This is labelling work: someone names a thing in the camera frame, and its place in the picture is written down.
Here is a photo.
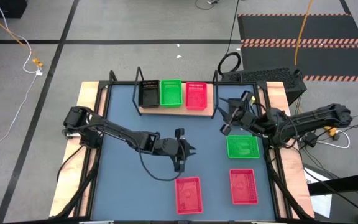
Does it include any black hanging coiled cable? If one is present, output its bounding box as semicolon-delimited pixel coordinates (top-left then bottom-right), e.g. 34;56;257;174
217;0;242;76

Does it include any long white floor cable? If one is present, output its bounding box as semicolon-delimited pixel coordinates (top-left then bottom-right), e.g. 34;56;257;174
0;0;43;155

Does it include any black table frame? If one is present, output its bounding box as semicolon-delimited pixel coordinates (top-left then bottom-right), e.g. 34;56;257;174
85;70;291;220

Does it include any wooden shelf with black frame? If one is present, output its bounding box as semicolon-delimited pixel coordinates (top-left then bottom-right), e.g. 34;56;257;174
131;65;221;118

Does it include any short white looped cable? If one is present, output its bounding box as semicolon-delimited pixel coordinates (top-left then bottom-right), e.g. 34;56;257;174
317;130;351;149

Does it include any green plastic basket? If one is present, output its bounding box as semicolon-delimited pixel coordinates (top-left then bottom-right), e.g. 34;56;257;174
226;134;260;159
160;78;184;109

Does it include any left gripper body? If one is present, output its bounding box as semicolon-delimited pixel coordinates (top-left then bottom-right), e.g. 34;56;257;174
162;128;188;173

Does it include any black cable sleeve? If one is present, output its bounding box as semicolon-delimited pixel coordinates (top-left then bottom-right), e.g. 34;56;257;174
53;146;103;218
264;149;313;220

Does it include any yellow hanging cable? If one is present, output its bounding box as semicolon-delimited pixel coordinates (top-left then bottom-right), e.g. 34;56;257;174
293;0;314;66

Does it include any black perforated computer case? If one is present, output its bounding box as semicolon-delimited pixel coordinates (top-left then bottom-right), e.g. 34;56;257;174
221;67;308;106

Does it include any black striped-edge floor mat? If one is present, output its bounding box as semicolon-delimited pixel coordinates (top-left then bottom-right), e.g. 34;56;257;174
237;13;358;44
240;43;358;83

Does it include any orange floor cable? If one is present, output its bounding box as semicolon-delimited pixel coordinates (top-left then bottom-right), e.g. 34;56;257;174
0;4;44;68

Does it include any black floor box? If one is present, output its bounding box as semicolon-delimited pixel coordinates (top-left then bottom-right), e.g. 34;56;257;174
0;0;28;19

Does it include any white flat panel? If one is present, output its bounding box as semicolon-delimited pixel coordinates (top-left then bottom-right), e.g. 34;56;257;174
303;166;334;218

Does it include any orange power plug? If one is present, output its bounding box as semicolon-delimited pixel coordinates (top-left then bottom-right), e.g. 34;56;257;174
323;126;338;138

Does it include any black plastic basket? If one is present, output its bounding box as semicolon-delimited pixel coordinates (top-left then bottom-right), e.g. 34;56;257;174
137;80;162;109

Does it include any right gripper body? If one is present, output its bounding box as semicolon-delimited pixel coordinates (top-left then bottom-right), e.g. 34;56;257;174
221;91;260;136

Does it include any red plastic basket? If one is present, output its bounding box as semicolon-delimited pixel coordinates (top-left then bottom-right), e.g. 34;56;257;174
185;82;208;111
229;169;259;205
175;176;204;215

